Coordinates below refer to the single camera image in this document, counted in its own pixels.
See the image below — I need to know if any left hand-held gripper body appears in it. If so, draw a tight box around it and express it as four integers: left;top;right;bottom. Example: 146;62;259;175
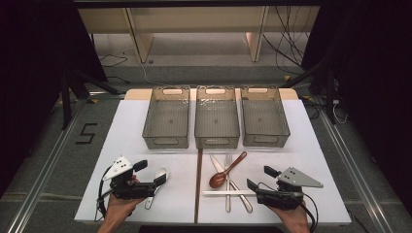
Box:
102;155;157;201

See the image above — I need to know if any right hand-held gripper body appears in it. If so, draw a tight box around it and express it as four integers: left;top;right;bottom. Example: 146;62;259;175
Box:
255;166;325;211

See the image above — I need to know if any white ceramic spoon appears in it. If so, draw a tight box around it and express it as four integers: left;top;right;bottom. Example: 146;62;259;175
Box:
144;166;170;211

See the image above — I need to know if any silver metal knife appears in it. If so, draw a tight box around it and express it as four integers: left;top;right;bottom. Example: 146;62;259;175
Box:
209;152;254;215

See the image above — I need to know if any silver metal fork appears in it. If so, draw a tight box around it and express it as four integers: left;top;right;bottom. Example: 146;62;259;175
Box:
224;152;233;214

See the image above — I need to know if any white chopstick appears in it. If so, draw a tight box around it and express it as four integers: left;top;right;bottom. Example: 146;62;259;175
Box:
202;189;257;194
202;191;257;196

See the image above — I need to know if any brown wooden spoon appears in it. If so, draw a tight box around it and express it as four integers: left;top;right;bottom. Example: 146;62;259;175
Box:
208;150;249;190

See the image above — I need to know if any brown wooden chopstick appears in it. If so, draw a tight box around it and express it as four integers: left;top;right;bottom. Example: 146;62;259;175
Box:
195;149;204;224
193;149;202;224

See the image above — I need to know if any smoky transparent plastic bin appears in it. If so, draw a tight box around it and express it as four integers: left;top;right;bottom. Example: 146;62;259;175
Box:
141;85;191;150
193;85;241;150
240;85;292;149

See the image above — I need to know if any person's left hand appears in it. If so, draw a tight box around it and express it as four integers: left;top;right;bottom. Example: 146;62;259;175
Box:
105;193;145;222

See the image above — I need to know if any person's right hand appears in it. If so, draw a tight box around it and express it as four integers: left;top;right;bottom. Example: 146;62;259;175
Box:
266;200;312;229

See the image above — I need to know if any white table cover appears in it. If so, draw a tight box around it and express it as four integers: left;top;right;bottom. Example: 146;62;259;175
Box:
74;98;353;225

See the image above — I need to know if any black metal stand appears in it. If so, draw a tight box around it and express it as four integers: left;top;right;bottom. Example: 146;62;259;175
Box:
281;61;338;125
59;69;120;130

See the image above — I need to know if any black curtain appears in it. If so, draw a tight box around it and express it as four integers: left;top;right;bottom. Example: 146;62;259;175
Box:
0;0;108;198
302;0;412;208

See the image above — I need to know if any beige wooden desk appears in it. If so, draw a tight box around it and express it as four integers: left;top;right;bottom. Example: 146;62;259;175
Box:
77;6;320;64

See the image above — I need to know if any black overhead beam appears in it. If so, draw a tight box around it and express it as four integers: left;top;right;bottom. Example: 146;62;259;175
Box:
72;0;325;9

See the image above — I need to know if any right hand-held gripper black cable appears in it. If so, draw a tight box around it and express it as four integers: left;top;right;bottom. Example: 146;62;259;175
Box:
258;182;320;233

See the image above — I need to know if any long aluminium floor rail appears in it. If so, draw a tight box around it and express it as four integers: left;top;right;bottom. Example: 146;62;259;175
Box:
319;110;395;233
6;96;88;233

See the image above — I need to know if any short aluminium floor rail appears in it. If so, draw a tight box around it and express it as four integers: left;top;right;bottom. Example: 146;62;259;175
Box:
88;91;126;100

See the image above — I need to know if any white plug cable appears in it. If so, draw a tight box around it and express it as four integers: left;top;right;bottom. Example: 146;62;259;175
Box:
331;98;349;124

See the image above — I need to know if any thin white floor cable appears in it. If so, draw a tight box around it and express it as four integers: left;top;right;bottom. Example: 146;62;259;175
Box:
139;62;173;86

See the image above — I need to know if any thin black floor cable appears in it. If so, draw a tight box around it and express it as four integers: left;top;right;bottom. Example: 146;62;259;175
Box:
98;53;129;68

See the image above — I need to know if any hanging black cable bundle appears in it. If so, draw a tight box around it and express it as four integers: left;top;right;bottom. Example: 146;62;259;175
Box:
261;6;314;76

